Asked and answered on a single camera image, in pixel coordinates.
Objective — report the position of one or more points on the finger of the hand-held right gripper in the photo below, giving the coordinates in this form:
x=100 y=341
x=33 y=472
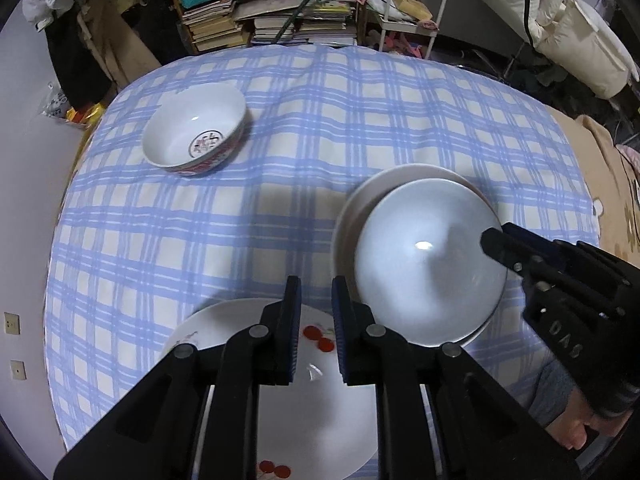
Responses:
x=505 y=250
x=527 y=237

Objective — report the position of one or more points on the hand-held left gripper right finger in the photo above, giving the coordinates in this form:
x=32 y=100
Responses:
x=340 y=330

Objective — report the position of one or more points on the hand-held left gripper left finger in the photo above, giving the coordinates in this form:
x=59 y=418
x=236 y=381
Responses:
x=295 y=330

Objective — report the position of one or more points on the white cherry print plate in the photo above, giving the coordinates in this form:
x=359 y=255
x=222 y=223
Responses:
x=350 y=220
x=320 y=410

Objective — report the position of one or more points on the plain white bowl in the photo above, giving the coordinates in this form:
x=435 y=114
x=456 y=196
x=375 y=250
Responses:
x=425 y=270

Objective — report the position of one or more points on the red patterned bowl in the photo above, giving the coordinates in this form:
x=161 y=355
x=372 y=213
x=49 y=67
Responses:
x=195 y=130

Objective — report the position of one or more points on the person's right hand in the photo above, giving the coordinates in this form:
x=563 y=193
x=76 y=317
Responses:
x=580 y=427

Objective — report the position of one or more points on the person's trouser leg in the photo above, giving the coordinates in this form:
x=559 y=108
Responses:
x=550 y=390

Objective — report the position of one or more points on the beige blanket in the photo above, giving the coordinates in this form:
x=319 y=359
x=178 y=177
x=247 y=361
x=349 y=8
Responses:
x=610 y=175

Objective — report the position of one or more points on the blue plaid tablecloth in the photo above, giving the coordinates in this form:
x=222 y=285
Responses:
x=200 y=240

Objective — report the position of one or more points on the pink cloth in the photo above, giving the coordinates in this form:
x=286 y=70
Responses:
x=631 y=156

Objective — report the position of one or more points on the white padded jacket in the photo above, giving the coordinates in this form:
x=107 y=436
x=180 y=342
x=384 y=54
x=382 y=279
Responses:
x=550 y=10

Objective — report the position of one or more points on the white metal cart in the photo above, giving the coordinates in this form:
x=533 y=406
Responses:
x=415 y=5

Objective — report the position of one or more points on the yellow packet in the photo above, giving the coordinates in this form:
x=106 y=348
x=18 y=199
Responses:
x=87 y=114

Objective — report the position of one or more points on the stack of books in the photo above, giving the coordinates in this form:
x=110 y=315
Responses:
x=215 y=25

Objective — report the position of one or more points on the clear plastic bag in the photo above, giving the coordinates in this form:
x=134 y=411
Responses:
x=57 y=102

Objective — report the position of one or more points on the beige hanging coat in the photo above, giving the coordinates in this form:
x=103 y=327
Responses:
x=125 y=45

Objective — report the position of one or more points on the wooden bookshelf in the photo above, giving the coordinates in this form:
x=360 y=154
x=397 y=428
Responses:
x=172 y=10

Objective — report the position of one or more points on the wall socket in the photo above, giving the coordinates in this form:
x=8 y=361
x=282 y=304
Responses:
x=18 y=370
x=12 y=323

